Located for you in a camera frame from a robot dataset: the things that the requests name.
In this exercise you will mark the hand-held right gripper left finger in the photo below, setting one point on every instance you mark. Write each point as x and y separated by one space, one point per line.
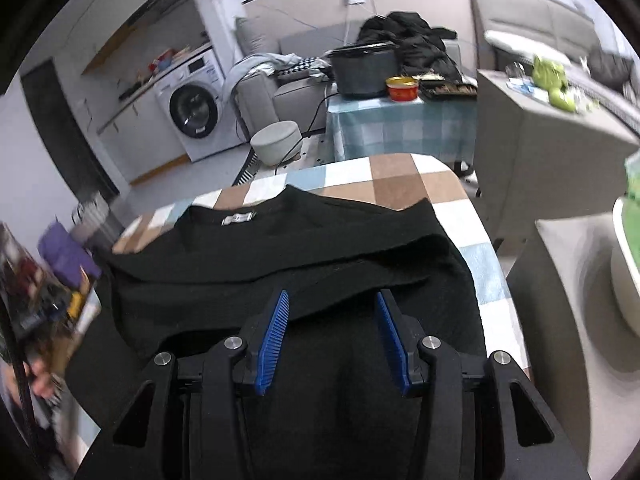
272 340

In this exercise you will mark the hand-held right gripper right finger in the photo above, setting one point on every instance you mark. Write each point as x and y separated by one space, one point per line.
392 340

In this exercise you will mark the black knit sweater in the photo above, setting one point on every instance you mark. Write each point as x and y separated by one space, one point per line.
320 240

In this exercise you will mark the pile of black clothes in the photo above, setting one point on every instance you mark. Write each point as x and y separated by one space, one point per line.
415 35

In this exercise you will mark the person's left hand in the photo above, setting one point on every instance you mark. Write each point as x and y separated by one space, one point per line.
42 380

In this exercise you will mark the yellow toy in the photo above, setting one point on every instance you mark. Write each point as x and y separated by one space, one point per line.
75 305

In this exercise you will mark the shoe rack with shoes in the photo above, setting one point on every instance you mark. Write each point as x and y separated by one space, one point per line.
25 280

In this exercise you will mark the purple bag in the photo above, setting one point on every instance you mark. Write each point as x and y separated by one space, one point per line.
65 255

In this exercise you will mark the woven grey white basket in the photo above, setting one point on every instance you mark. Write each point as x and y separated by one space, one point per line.
95 220

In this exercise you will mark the checkered tablecloth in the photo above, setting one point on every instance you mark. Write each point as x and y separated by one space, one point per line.
400 180

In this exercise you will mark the beige bench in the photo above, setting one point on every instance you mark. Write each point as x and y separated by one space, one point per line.
565 360

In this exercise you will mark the dark door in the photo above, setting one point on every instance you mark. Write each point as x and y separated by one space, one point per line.
65 125

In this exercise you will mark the round white stool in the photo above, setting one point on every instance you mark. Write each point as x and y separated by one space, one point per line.
275 142

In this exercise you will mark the kitchen counter with cabinets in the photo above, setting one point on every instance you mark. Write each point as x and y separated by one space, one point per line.
135 135

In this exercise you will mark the small table with blue cloth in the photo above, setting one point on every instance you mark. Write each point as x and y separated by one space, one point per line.
390 125

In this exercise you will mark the grey nightstand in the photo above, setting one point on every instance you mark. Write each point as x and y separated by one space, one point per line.
540 150

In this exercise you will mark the grey sofa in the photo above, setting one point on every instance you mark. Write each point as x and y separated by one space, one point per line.
290 100

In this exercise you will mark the white washing machine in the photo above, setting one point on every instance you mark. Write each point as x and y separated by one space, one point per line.
195 110

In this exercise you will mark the white bowl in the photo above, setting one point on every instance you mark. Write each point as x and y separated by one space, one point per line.
630 270

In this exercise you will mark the red tin can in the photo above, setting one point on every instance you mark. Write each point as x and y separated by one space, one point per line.
402 92

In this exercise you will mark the black food tray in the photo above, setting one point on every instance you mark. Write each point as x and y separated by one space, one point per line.
447 90

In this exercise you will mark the dark grey rice cooker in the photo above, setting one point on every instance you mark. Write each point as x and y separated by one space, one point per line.
362 75

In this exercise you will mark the black white checked pillow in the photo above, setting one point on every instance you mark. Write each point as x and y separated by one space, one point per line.
300 67

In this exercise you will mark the light grey blanket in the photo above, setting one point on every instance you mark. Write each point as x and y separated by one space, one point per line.
255 62

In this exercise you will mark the red box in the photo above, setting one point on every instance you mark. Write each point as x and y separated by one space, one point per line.
162 60

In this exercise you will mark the green plastic bag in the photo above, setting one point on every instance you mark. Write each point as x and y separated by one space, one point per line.
634 175

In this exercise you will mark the range hood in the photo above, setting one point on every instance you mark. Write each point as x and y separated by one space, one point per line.
160 7

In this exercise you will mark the dark grey cloth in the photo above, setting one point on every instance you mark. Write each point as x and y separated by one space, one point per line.
610 65

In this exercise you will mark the padded beige headboard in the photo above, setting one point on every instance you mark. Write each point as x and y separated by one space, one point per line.
525 15

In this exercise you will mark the white wall cabinets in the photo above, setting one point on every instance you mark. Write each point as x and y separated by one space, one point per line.
125 25

